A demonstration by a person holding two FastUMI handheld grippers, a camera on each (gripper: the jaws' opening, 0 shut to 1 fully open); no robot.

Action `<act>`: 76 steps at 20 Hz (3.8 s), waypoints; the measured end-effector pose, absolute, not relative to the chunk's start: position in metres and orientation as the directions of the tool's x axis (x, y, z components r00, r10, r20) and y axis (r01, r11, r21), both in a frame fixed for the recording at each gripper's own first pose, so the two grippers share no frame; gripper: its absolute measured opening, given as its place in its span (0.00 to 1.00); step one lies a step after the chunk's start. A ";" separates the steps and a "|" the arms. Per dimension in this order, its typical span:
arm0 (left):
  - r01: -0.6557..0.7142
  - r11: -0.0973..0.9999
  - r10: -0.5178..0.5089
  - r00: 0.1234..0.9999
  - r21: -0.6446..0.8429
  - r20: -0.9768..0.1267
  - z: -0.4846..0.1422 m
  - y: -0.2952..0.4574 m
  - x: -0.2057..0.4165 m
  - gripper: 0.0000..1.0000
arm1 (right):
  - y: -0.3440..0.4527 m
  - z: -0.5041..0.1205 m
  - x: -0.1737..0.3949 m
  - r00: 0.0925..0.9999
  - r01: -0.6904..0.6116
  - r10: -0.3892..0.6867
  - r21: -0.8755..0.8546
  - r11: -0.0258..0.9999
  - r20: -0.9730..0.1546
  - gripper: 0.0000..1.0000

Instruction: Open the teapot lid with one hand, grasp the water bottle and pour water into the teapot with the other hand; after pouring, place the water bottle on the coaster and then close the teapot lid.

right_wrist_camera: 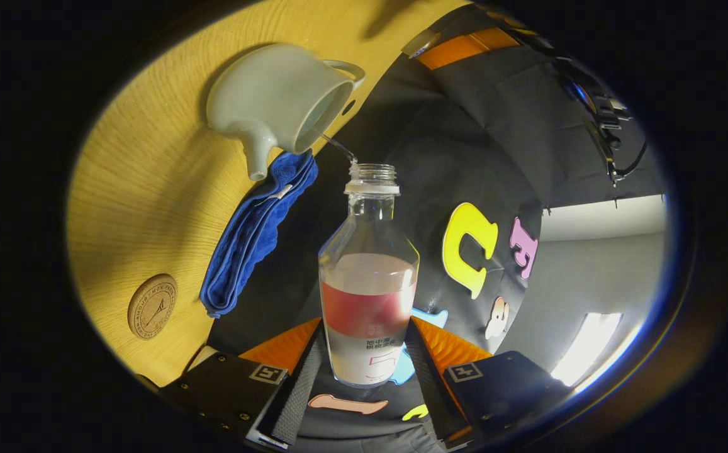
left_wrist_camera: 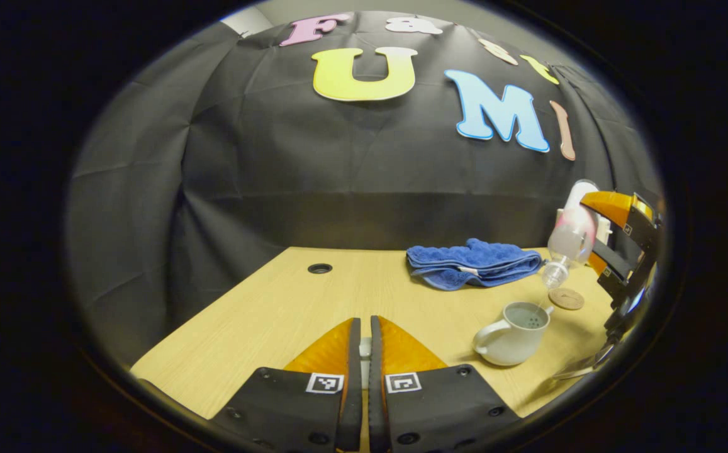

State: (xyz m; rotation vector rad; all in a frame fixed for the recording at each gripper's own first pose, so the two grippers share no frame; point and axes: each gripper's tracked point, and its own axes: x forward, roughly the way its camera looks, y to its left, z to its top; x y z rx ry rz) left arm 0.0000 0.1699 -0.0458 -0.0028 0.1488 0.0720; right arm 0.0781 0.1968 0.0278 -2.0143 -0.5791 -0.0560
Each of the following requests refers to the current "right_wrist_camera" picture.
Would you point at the clear water bottle red label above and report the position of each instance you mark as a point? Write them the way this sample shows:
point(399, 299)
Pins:
point(367, 308)

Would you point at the round wooden coaster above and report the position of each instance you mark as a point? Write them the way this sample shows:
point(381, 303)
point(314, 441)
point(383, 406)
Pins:
point(152, 307)

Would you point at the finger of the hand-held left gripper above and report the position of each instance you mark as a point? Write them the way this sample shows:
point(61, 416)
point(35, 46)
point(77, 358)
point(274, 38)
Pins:
point(464, 49)

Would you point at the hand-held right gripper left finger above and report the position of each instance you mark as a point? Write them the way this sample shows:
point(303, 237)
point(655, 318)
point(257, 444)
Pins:
point(301, 390)

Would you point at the folded blue towel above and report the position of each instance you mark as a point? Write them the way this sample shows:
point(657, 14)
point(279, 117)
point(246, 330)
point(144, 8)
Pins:
point(250, 239)

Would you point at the white ceramic teacup with spout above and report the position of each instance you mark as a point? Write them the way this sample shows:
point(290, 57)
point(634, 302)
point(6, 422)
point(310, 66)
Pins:
point(269, 94)

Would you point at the black backdrop cloth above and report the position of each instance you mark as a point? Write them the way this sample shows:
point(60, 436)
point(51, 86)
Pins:
point(464, 145)

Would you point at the white teacup lid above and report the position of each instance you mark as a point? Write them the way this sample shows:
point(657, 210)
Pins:
point(419, 44)

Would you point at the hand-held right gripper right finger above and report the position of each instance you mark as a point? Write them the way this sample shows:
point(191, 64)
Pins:
point(426, 384)

